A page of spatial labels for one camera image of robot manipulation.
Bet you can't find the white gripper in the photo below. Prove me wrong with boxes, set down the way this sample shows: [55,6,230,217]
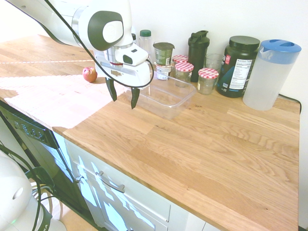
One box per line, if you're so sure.
[94,49,152,110]

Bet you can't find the red apple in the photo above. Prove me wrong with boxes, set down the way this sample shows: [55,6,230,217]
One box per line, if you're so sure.
[82,66,98,83]

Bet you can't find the clear plastic container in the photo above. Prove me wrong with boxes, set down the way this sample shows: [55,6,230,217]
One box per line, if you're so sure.
[124,72,198,121]

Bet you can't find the white yogurt cup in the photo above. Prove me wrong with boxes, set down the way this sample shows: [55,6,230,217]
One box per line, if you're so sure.
[154,63,173,81]

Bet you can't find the clear bottle green cap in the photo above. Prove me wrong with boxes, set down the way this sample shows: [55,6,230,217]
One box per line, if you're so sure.
[139,29,153,62]

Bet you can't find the green yogurt cup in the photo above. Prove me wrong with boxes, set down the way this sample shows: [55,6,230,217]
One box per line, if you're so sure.
[153,42,176,66]

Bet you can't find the glass jar red checkered lid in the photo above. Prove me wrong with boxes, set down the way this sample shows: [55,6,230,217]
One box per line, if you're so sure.
[197,67,219,95]
[172,54,189,65]
[174,62,195,88]

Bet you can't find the black shaker bottle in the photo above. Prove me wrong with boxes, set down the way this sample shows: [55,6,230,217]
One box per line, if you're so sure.
[187,30,210,77]

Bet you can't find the clear drinking glass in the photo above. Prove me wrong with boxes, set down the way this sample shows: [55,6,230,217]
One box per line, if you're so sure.
[204,53,225,74]

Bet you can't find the black dishwasher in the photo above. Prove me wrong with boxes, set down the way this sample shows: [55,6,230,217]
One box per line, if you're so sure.
[0,100,95,225]

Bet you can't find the white cabinet drawer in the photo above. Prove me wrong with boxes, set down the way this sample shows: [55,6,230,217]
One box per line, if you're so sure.
[63,138,172,231]

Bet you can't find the black protein powder tub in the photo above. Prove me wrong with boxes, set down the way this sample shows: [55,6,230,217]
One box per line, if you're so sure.
[215,35,261,99]

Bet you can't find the translucent pitcher blue lid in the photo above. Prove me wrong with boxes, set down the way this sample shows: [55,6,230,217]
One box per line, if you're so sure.
[242,39,302,112]

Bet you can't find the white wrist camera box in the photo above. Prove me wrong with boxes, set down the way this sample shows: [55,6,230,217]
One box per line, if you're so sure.
[115,45,149,66]

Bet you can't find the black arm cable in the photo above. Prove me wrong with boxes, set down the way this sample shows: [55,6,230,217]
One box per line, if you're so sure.
[44,0,154,88]

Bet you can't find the silver drawer handle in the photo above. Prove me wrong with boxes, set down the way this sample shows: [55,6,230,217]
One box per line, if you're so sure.
[95,170,126,194]

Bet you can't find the black base cables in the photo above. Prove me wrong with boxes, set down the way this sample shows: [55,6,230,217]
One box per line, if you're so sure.
[0,109,56,231]

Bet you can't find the black power cable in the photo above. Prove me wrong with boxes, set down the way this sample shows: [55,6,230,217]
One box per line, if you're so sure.
[277,93,302,108]

